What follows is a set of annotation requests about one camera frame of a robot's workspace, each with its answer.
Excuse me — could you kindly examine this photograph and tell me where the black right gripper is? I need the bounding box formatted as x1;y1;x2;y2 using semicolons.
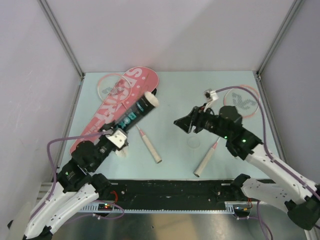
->
173;103;230;140

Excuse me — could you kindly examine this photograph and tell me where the black shuttlecock tube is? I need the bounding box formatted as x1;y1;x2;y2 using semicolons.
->
115;94;156;132

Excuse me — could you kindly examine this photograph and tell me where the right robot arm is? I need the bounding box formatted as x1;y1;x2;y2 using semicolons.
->
173;105;320;231

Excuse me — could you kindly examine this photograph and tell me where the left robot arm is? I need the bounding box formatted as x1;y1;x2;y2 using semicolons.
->
7;122;128;240

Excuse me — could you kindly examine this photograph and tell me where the pink badminton racket left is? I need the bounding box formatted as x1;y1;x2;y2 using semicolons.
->
97;73;162;164

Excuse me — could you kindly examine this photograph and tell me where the pink badminton racket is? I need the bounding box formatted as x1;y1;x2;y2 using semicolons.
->
97;73;162;164
193;84;260;178

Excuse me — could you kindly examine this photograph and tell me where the pink badminton racket right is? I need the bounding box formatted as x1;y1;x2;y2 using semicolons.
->
193;84;260;178

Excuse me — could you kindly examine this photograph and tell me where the clear round tube lid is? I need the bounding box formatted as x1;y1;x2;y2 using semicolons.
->
187;136;201;149

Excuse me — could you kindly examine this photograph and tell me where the pink racket cover bag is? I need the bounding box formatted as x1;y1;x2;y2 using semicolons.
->
69;66;160;159

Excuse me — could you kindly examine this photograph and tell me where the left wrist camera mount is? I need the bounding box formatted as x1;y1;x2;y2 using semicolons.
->
105;128;128;150

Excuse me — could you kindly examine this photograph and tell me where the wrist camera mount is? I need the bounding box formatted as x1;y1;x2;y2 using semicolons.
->
204;89;219;111
105;128;128;150

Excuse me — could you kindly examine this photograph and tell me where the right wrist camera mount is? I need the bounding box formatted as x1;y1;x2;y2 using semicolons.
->
204;89;219;111

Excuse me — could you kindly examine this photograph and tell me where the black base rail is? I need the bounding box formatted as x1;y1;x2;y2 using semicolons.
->
101;180;248;212

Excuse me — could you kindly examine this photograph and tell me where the left aluminium frame post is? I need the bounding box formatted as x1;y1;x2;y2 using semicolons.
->
37;0;85;81

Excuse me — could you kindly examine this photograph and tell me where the aluminium frame post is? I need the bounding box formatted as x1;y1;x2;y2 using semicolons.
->
255;0;305;80
37;0;85;81

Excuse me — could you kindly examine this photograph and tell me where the right aluminium frame post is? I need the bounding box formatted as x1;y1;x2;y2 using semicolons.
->
255;0;305;80

